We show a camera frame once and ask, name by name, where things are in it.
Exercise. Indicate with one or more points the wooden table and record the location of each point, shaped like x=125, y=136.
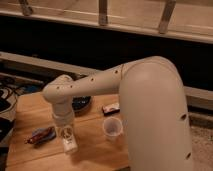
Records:
x=95, y=152

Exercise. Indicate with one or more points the metal railing post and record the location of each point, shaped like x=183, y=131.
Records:
x=102, y=7
x=26, y=8
x=166, y=16

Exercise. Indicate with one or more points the translucent plastic cup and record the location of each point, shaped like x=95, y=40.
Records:
x=112, y=128

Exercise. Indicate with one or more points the metal railing post middle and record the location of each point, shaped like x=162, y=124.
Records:
x=102, y=7

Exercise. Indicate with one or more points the blue cloth pad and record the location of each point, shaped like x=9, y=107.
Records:
x=52, y=136

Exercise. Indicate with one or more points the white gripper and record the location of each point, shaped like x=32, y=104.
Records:
x=64, y=126

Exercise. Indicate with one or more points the metal railing post left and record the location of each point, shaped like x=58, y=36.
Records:
x=26, y=8

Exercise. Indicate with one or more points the red multitool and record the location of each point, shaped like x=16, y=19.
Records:
x=40, y=136

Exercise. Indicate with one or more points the dark ceramic bowl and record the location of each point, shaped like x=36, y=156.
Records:
x=81, y=103

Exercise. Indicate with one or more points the metal railing post right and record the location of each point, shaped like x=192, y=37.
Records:
x=166, y=16

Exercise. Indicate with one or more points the white plastic bottle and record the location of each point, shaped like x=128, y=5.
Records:
x=69, y=143

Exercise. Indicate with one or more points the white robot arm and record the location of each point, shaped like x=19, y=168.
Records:
x=153, y=104

